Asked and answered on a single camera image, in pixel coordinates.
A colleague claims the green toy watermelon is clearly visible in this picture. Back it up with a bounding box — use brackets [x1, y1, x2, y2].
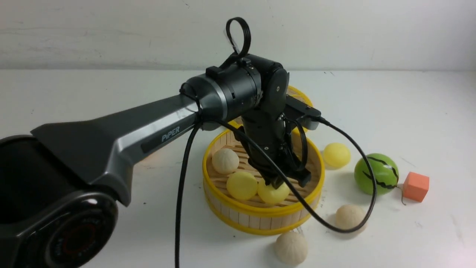
[354, 153, 400, 195]

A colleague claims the woven bamboo steamer lid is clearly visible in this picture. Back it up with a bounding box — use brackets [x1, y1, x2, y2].
[222, 83, 312, 139]

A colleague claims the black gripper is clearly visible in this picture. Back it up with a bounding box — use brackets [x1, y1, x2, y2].
[239, 112, 312, 189]

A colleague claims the orange foam cube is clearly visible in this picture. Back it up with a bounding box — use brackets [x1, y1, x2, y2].
[402, 172, 430, 202]

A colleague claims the yellow bun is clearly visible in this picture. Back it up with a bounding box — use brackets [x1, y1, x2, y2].
[323, 143, 351, 169]
[226, 172, 258, 201]
[257, 179, 290, 205]

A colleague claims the white bun front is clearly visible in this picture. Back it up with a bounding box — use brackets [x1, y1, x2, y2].
[273, 231, 308, 266]

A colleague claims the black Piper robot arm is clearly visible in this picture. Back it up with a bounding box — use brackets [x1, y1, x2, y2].
[1, 54, 321, 268]

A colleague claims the bamboo steamer tray yellow rim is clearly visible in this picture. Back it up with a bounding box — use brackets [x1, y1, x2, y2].
[202, 130, 325, 236]

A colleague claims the white bun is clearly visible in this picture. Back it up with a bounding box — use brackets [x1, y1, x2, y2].
[273, 231, 308, 266]
[335, 205, 366, 229]
[212, 148, 239, 175]

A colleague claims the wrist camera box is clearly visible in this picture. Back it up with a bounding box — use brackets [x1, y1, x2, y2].
[284, 95, 321, 131]

